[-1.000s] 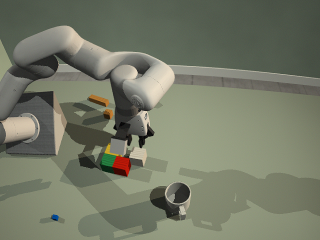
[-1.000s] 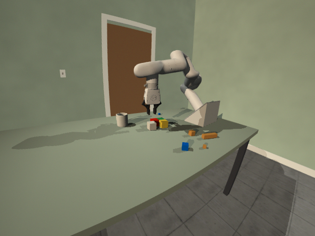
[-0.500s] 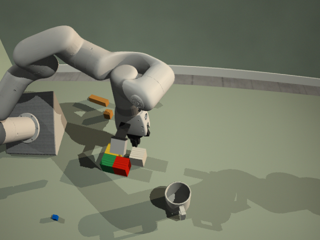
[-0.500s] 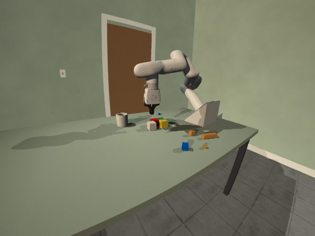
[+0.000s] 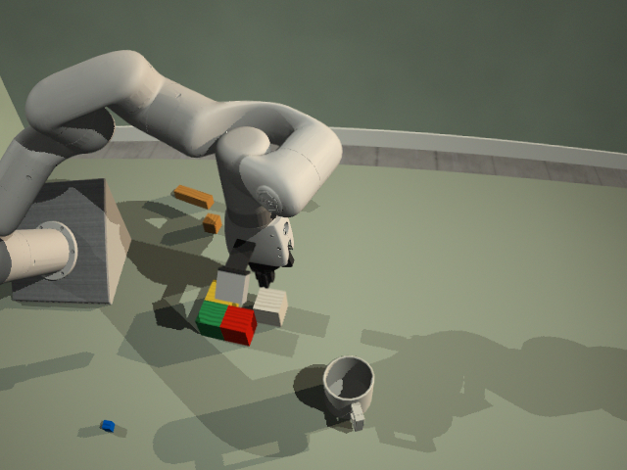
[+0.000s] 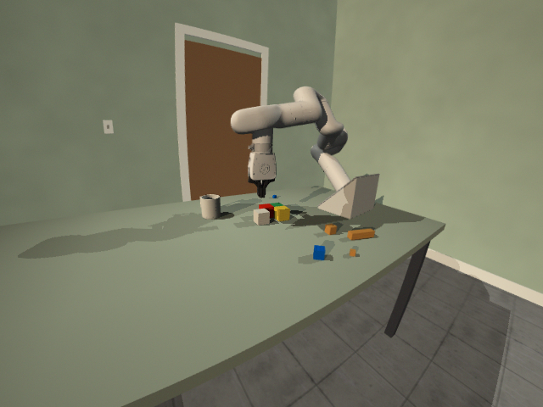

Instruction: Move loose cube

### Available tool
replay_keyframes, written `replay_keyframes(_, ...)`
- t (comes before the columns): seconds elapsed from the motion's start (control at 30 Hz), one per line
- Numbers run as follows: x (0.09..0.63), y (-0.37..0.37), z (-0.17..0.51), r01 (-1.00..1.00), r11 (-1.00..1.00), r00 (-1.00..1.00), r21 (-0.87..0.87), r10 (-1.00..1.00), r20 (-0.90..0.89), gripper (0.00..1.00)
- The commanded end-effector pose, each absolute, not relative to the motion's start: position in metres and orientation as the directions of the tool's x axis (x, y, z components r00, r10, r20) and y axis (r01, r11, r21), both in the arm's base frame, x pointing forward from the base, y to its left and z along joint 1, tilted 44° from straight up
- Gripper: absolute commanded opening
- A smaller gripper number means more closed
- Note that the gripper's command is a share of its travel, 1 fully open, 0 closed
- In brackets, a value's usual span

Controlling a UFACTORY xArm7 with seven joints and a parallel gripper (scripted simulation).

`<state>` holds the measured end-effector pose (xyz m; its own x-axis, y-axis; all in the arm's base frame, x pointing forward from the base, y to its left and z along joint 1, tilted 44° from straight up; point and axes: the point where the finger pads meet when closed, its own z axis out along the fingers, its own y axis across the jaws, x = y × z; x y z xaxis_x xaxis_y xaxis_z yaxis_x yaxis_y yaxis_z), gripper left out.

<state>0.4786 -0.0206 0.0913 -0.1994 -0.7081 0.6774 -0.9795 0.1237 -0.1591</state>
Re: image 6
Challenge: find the red cube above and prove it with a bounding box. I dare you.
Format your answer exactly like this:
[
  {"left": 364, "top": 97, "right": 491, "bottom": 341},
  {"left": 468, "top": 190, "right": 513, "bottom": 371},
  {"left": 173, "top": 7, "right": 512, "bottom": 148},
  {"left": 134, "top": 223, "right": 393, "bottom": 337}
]
[{"left": 259, "top": 203, "right": 274, "bottom": 218}]

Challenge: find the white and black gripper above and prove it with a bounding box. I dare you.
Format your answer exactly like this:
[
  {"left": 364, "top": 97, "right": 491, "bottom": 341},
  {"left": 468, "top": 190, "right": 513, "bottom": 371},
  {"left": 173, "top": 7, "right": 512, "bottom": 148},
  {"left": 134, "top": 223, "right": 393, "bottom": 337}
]
[{"left": 248, "top": 151, "right": 277, "bottom": 198}]

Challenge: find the grey mug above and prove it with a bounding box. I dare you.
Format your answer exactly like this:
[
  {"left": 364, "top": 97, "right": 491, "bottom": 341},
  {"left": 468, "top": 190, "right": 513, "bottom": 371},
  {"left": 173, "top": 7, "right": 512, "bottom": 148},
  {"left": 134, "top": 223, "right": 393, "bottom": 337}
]
[{"left": 200, "top": 194, "right": 221, "bottom": 219}]

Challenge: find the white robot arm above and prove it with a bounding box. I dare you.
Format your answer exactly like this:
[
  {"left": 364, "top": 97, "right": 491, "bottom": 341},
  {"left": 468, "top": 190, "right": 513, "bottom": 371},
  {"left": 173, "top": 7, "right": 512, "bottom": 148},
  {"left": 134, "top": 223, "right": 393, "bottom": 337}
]
[{"left": 231, "top": 86, "right": 351, "bottom": 192}]

